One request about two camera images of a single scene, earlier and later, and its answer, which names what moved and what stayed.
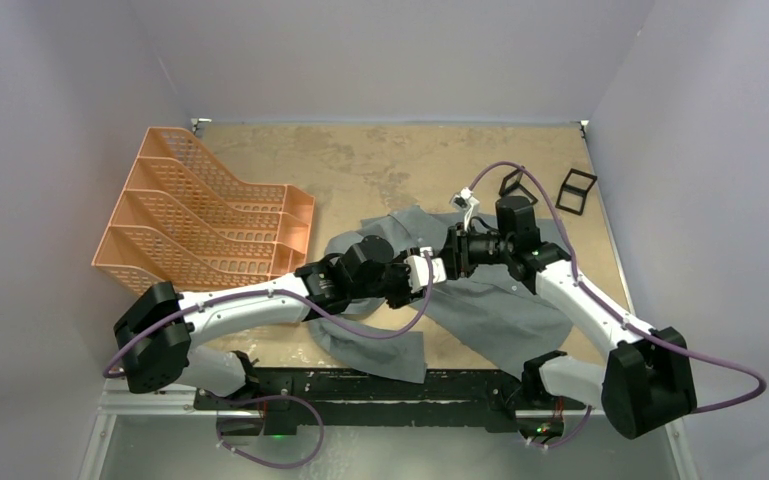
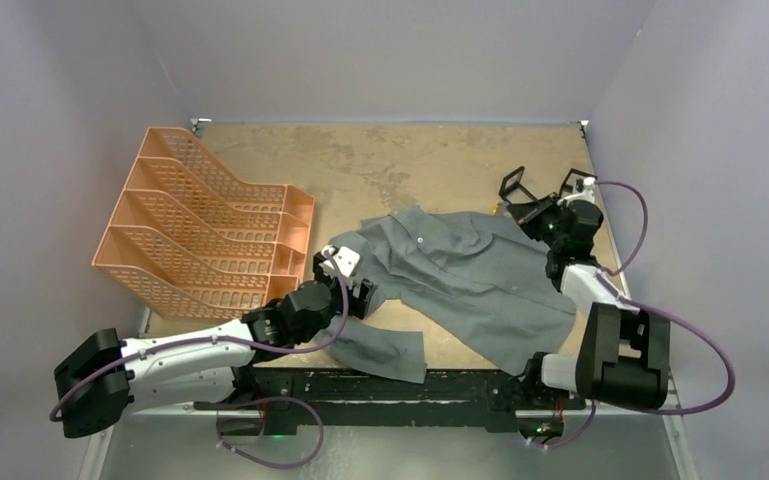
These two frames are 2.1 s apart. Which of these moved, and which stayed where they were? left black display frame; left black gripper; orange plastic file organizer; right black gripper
Moved: left black gripper; right black gripper
Stayed: left black display frame; orange plastic file organizer
